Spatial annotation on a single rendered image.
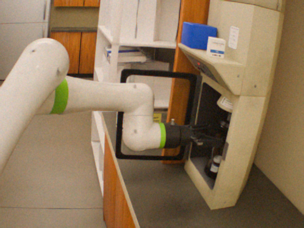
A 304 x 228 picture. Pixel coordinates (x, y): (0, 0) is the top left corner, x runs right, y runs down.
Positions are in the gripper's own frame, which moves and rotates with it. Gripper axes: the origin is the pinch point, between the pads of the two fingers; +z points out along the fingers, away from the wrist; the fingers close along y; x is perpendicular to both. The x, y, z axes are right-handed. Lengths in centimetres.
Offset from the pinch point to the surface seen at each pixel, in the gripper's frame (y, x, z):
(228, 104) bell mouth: -3.6, -13.9, -3.8
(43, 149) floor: 203, 120, -93
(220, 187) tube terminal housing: -14.1, 14.7, -5.3
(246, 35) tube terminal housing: -12.2, -40.5, -6.4
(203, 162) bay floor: 10.0, 18.5, -2.1
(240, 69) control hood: -14.3, -29.5, -8.2
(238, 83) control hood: -14.3, -25.0, -8.1
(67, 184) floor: 135, 120, -66
